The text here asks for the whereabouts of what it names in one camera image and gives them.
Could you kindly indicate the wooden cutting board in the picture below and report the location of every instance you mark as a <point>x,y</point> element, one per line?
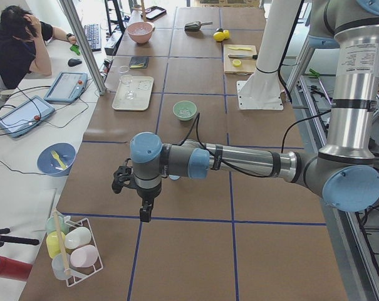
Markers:
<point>247,67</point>

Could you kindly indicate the red bottle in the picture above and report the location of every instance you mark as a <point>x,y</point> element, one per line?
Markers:
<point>14,269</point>

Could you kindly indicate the clear wine glass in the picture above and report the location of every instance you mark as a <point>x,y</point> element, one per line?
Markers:
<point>126,80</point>

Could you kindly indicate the pink bowl with ice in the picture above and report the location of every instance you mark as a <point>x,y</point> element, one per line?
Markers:
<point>140,32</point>

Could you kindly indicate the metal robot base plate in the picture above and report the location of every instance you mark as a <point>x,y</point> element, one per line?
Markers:
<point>266,96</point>

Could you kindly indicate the yellow plastic fork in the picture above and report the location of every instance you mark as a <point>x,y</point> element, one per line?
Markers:
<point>57,157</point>

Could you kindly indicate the lemon half slice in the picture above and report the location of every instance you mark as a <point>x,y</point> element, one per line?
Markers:
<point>236,63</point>

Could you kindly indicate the aluminium frame post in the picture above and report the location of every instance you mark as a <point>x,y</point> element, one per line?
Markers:
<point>75,23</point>

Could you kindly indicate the blue teach pendant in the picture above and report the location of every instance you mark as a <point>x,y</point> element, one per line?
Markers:
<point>26,116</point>
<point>67,87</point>

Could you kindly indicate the seated person in black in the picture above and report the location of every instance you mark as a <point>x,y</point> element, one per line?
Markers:
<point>23,49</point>

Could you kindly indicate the white wire cup rack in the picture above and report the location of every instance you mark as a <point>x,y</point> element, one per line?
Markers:
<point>72,248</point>

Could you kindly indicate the black keyboard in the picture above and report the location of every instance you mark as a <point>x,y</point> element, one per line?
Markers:
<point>93,36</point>

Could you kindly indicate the green bowl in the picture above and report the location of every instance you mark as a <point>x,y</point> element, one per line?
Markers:
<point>185,110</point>

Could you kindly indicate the yellow plastic knife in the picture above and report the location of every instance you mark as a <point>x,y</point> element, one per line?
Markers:
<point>240,48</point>

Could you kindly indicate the steel knife handle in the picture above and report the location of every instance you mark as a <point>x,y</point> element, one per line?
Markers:
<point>243,57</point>

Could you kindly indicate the cream bear tray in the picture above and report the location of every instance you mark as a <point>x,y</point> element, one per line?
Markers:
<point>142,86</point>

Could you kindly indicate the grey folded cloth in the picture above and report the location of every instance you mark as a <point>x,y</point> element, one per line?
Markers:
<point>138,62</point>

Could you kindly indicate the black computer mouse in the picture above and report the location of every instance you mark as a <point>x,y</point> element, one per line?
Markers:
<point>74,62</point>

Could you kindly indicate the blue bowl with fork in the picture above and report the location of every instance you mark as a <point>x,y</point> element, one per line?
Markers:
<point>50,166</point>

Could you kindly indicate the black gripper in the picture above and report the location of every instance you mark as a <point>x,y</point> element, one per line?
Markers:
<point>148,197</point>

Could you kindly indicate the whole yellow lemon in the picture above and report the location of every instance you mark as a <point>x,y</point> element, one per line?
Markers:
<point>219,36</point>

